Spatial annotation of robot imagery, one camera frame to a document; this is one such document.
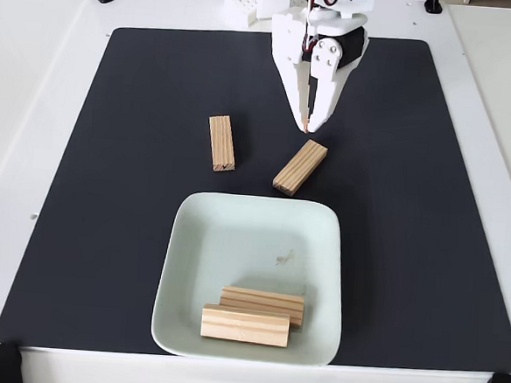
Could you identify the grooved wooden block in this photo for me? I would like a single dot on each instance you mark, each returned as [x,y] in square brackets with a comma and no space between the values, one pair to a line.
[274,304]
[221,143]
[246,326]
[300,166]

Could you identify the pale green square plate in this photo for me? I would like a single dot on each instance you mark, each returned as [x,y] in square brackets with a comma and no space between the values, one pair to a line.
[178,291]

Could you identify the black rubber mat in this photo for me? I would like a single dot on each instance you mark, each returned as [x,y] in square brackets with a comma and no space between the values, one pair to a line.
[103,233]

